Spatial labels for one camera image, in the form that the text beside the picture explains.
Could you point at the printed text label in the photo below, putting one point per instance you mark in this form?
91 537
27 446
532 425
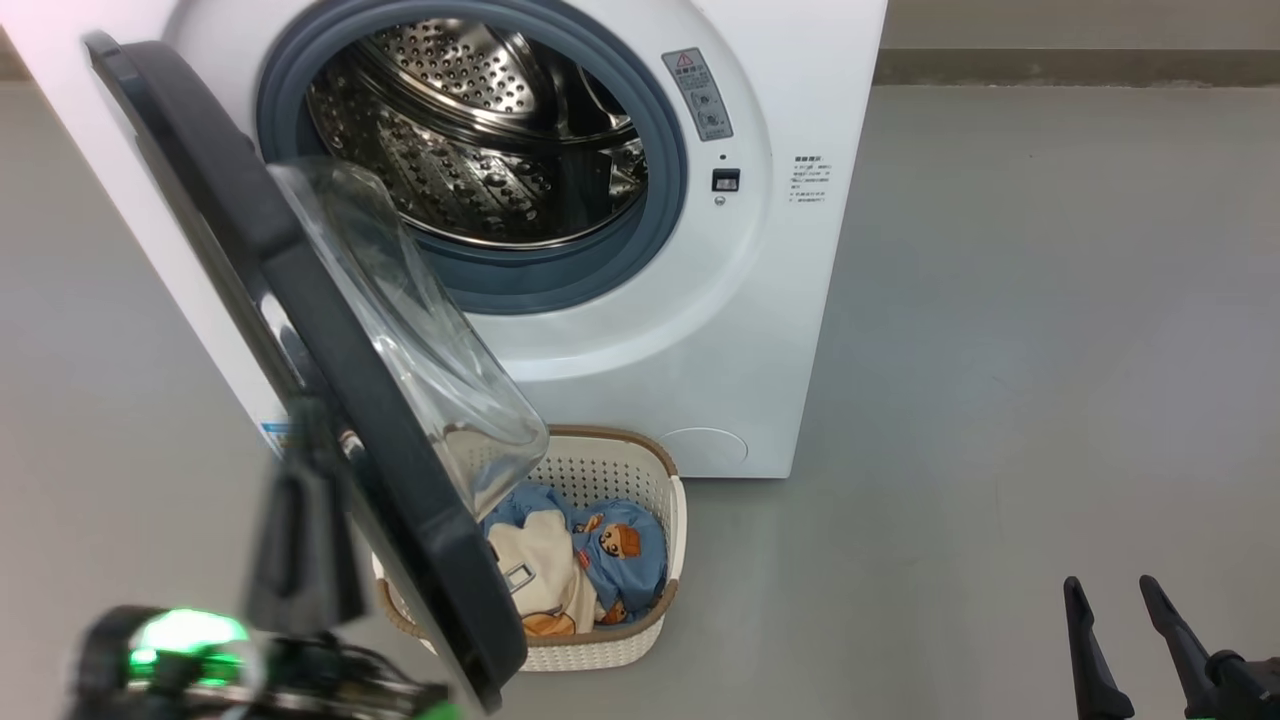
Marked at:
808 180

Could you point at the white front-load washing machine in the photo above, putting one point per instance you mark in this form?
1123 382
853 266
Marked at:
780 300

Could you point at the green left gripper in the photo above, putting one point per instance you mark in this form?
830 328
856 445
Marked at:
190 640

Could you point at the cream perforated laundry basket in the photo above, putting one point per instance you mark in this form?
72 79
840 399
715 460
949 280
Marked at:
620 470

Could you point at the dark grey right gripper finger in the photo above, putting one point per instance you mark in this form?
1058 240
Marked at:
1095 670
1185 650

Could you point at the blue cartoon print garment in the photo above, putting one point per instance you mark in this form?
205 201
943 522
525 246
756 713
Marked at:
630 570

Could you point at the cream and blue cartoon garment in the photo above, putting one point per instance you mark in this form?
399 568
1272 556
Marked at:
540 570

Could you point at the grey warning sticker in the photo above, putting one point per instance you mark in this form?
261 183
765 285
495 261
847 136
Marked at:
698 95

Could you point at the round white filter cover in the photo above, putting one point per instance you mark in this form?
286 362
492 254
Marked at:
705 450

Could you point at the dark round glass washer door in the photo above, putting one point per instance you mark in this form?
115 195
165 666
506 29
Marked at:
330 340

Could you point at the blue energy label sticker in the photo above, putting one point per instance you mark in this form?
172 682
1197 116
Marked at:
275 435

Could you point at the stainless steel washing machine drum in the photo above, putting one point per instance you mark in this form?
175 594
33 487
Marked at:
470 150

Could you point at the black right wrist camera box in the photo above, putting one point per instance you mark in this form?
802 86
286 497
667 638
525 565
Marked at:
1255 685

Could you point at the black door latch socket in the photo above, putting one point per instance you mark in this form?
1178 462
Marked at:
726 180

